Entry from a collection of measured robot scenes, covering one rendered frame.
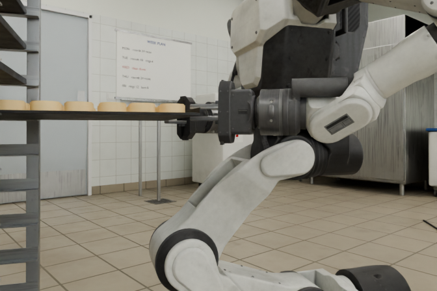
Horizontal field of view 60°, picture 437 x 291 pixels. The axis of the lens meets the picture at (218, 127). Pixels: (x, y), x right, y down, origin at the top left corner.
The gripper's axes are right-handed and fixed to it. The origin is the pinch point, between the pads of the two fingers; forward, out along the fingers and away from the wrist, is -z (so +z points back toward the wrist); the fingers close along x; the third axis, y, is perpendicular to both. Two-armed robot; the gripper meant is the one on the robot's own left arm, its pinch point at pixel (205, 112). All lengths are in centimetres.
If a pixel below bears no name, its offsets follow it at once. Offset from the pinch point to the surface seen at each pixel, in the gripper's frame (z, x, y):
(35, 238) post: -50, -32, -14
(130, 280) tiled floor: -65, -78, -101
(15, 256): -53, -36, -12
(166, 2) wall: -160, 166, -403
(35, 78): -50, 10, -14
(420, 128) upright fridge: 153, 0, -418
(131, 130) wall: -190, -5, -362
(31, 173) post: -51, -15, -14
